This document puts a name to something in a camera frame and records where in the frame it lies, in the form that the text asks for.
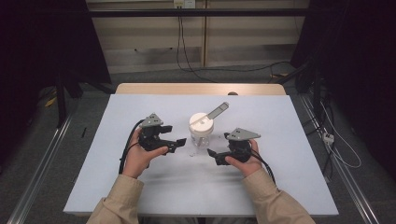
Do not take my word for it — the white power strip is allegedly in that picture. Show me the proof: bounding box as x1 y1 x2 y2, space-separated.
322 132 335 146

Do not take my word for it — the black horizontal metal bar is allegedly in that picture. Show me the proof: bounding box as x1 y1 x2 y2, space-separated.
88 7 310 19

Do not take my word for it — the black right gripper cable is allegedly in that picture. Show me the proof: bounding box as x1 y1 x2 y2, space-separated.
249 148 277 185

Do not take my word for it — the white wall socket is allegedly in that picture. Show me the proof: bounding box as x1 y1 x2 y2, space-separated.
173 0 197 9

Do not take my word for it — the white table cover board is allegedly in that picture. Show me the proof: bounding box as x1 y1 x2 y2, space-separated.
63 93 340 217

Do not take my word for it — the clear cup with white lid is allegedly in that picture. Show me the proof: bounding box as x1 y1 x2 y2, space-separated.
188 101 231 149

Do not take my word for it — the yellow floor marker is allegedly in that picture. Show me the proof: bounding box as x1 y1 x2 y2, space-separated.
44 95 59 108

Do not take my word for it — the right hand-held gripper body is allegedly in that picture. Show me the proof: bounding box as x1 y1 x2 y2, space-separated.
224 127 262 163

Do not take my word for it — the black curtain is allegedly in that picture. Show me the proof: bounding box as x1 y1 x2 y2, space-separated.
290 0 396 175
0 0 112 162

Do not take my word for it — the person's left hand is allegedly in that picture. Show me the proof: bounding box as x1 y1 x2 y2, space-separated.
121 127 170 180

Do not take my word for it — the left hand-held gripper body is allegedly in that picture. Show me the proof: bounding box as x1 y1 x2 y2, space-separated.
137 112 172 153

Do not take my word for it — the wooden table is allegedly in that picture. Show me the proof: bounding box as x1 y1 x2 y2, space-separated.
115 82 287 96

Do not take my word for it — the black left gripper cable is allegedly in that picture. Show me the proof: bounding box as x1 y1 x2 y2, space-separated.
118 119 146 175

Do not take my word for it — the person's right hand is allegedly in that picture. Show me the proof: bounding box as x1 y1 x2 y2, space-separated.
224 138 264 178

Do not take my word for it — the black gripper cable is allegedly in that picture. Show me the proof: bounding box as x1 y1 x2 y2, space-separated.
249 148 277 185
118 119 146 175

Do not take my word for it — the black metal stand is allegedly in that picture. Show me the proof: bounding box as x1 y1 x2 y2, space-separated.
55 73 69 129

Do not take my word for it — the metal floor rail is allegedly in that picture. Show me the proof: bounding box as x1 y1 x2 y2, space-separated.
6 111 78 224
299 93 381 224

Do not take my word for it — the white cable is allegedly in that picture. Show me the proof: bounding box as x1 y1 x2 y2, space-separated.
319 101 362 170

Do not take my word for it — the long black floor cable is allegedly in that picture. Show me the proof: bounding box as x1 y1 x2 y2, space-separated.
199 60 292 75

